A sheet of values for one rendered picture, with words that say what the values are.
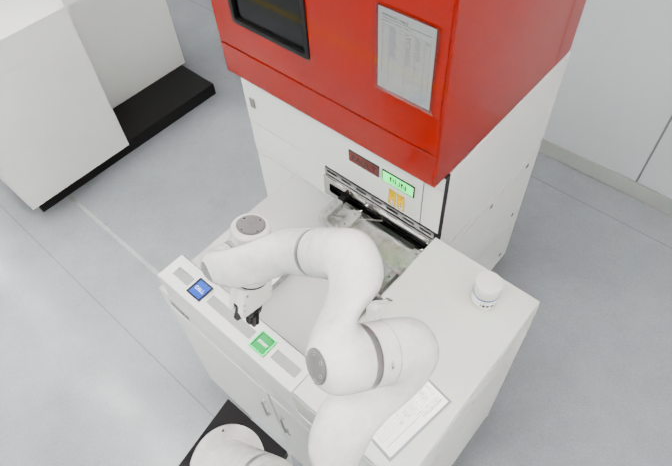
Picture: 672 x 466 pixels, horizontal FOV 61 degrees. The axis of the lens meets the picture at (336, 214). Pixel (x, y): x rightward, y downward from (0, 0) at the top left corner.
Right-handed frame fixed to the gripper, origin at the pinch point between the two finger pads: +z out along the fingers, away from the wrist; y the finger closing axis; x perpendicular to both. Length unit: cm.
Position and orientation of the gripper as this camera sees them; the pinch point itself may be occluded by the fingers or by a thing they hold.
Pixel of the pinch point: (252, 317)
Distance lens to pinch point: 143.1
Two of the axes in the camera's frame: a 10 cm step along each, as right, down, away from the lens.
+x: 7.5, 5.0, -4.4
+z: -0.9, 7.3, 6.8
